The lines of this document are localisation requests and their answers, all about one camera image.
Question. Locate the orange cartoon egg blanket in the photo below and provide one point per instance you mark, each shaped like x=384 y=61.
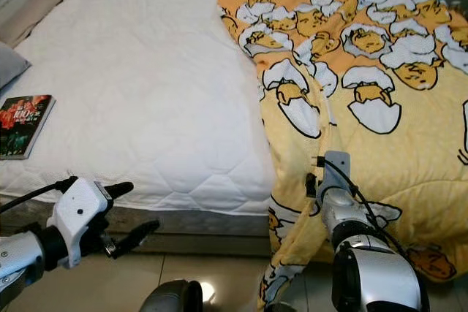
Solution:
x=395 y=56

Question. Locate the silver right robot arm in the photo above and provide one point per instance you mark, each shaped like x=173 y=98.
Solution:
x=380 y=268

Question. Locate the grey bed base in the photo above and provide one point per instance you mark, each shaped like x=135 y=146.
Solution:
x=205 y=223

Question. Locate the grey robot leg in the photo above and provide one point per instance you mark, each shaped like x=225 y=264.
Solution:
x=168 y=299

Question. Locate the white quilted mattress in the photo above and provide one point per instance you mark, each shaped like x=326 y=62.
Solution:
x=146 y=93

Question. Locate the dark red-covered book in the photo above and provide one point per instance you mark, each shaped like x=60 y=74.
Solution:
x=25 y=126

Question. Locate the grey square pillow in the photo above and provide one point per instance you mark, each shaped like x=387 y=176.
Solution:
x=11 y=67

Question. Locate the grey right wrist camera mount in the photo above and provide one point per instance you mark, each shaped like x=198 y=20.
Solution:
x=338 y=169

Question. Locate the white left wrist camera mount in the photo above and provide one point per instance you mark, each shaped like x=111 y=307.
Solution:
x=80 y=210

